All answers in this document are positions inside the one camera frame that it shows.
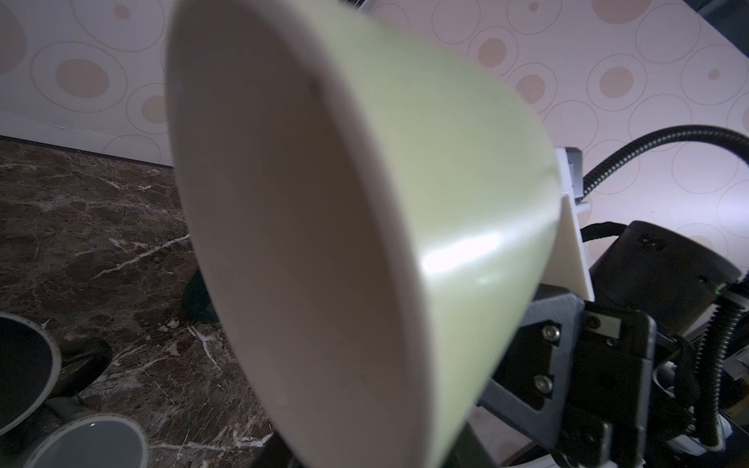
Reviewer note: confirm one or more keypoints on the grey mug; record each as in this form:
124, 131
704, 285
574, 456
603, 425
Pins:
68, 434

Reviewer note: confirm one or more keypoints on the light green mug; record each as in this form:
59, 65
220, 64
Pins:
371, 214

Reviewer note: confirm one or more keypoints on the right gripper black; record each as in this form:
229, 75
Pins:
650, 360

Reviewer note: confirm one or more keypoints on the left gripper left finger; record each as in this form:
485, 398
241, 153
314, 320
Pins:
276, 454

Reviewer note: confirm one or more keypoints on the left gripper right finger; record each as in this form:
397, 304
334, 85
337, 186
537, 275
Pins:
468, 452

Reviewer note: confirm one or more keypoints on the black mug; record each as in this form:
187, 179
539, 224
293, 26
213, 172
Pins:
34, 368

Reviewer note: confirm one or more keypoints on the dark green mug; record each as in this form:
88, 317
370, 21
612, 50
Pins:
196, 303

